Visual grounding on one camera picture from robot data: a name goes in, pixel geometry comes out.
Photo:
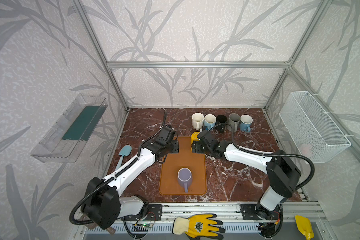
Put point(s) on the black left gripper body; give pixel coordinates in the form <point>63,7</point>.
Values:
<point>170,144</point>

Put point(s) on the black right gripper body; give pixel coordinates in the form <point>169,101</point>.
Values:
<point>200,144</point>

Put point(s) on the yellow mug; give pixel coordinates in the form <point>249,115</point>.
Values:
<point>194,137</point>

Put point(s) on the light blue mug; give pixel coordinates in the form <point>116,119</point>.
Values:
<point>210,121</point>

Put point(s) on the white mug with lettering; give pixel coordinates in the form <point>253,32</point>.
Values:
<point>198,121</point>

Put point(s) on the black mug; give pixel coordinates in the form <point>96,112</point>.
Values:
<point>220,123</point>

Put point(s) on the purple mug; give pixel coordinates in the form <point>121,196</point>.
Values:
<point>185,178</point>

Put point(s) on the grey mug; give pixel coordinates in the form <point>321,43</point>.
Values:
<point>234,122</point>

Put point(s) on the teal dotted mug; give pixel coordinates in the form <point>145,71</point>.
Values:
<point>245,125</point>

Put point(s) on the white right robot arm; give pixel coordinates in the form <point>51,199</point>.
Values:
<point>282,172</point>

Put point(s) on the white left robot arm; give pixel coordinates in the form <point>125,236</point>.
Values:
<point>103,203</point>

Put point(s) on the light blue spatula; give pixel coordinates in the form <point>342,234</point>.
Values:
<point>125,151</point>

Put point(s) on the orange plastic tray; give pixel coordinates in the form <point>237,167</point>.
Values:
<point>196,163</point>

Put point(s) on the yellow black work glove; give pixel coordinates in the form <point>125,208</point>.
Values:
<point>198,226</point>

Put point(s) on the pink object in basket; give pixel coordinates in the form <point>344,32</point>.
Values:
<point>306,150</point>

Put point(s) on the yellow plastic scoop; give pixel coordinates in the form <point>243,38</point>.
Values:
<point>305,227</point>

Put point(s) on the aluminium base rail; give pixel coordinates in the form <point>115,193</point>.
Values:
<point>236,217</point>

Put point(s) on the clear plastic wall bin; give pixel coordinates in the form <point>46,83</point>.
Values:
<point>67,138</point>

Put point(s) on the white wire wall basket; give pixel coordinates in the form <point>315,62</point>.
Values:
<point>308,123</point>

